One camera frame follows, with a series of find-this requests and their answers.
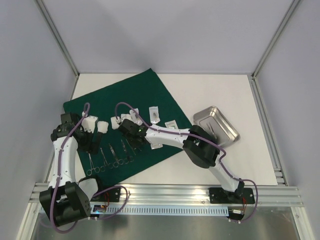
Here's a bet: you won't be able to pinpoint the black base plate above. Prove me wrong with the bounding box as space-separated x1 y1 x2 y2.
90 186 123 203
208 187 256 204

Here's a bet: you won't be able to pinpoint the clear pouch right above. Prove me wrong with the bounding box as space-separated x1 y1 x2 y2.
149 106 161 124

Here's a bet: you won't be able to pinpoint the aluminium frame post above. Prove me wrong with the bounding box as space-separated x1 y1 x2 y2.
251 0 302 80
34 0 80 79

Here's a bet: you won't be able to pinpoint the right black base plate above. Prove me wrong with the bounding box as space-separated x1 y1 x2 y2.
208 187 256 204

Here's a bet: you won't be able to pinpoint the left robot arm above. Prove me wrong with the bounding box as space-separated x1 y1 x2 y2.
39 113 109 227

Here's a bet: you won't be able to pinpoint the clear pouch left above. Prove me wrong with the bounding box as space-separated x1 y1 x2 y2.
129 108 143 126

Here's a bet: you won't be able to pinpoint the aluminium front rail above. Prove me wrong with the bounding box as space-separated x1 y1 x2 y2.
29 182 304 207

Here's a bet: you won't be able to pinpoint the steel tweezers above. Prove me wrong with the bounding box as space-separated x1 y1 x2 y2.
206 122 219 141
125 139 136 156

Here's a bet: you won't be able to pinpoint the white gauze left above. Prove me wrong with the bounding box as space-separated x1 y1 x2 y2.
97 121 109 134

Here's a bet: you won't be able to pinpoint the left aluminium frame post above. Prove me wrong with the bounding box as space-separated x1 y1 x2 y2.
34 0 80 79

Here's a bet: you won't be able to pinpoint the suture packet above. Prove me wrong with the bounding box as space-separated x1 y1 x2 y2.
165 120 178 130
150 143 163 150

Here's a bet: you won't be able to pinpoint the green surgical cloth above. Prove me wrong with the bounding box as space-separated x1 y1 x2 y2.
63 69 205 187

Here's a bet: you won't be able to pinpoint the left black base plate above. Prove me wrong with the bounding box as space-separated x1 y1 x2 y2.
90 186 123 203

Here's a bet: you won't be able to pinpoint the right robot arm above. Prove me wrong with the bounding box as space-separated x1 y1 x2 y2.
118 119 244 203

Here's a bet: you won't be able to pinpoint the right aluminium frame post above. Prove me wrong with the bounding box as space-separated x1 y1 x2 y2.
251 0 302 80

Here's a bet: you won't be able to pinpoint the steel hemostat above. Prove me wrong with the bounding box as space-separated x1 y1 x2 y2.
86 153 100 176
100 148 109 172

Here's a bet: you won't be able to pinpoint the grey slotted cable duct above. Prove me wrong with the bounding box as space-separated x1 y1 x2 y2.
89 204 230 216

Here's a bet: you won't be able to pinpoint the stainless steel tray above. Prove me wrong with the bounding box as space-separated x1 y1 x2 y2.
192 106 241 148

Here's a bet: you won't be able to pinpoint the clear pouch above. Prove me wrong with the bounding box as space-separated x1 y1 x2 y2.
129 108 143 126
149 106 161 124

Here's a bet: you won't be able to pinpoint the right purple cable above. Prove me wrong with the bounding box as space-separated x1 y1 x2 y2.
114 101 258 223

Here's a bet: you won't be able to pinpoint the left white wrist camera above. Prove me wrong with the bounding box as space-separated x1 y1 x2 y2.
81 115 98 134

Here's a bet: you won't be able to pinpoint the white gauze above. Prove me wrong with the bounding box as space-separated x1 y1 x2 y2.
120 113 133 122
97 121 109 134

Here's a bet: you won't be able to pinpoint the white gauze right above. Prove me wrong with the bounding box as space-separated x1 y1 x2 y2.
120 113 133 122

